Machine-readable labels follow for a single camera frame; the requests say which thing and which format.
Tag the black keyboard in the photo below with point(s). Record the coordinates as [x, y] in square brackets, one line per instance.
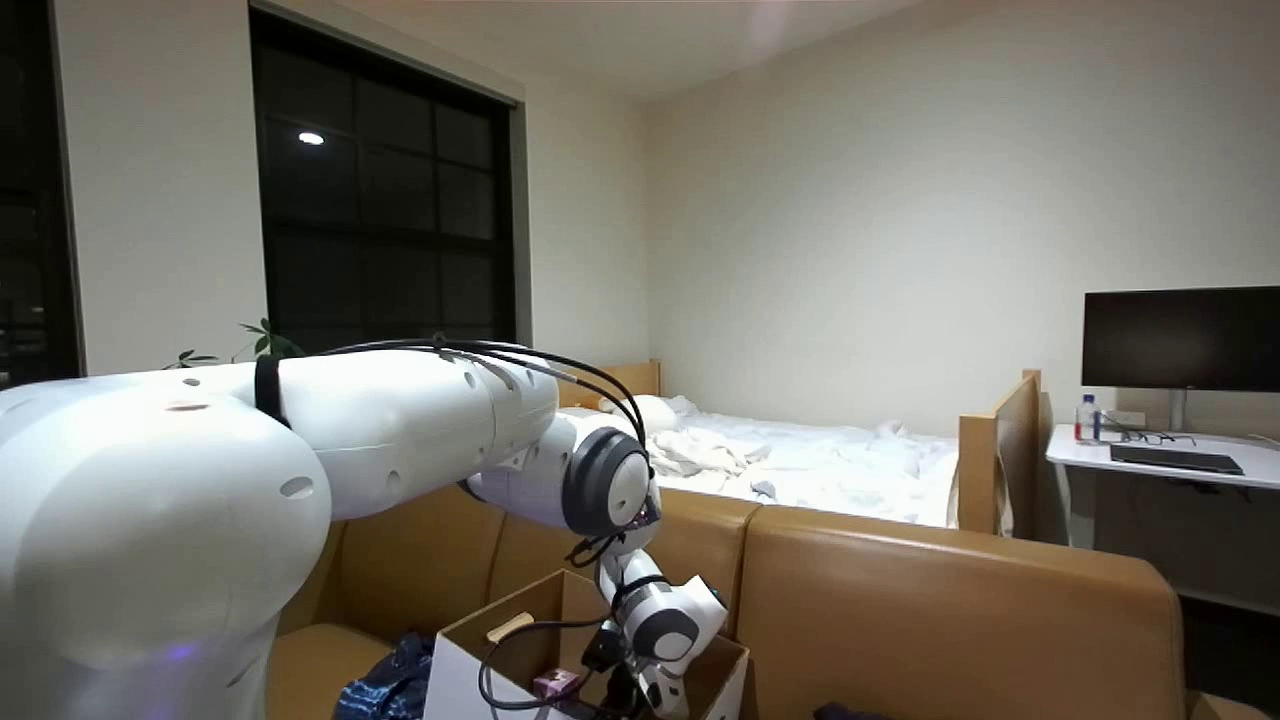
[1174, 456]

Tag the dark blue cloth bundle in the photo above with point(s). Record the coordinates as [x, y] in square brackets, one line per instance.
[384, 682]

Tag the narrow dark window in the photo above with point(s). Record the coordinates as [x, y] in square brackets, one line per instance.
[32, 187]

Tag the cream crumpled cloth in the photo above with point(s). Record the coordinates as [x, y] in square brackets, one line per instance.
[713, 456]

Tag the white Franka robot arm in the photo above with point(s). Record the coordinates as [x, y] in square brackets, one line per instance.
[174, 520]

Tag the white desk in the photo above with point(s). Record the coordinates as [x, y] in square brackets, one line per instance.
[1174, 520]

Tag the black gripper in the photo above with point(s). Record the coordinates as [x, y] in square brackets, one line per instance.
[643, 686]

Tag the small purple box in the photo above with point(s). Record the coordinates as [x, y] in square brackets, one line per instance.
[556, 682]

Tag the black cloth pile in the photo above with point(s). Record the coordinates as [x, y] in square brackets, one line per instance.
[853, 714]

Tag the tan leather sofa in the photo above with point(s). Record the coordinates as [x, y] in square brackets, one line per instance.
[934, 614]

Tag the wooden bed frame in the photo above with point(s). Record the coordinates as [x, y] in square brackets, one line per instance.
[1007, 463]

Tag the large dark window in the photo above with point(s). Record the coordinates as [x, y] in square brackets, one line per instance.
[382, 187]

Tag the black computer monitor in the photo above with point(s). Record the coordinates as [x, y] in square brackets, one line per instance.
[1182, 338]

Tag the white cardboard box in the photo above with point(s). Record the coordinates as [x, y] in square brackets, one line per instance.
[454, 686]

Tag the green potted plant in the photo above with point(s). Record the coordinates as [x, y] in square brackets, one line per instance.
[266, 338]

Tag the small bottle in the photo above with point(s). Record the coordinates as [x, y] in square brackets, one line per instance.
[1088, 422]

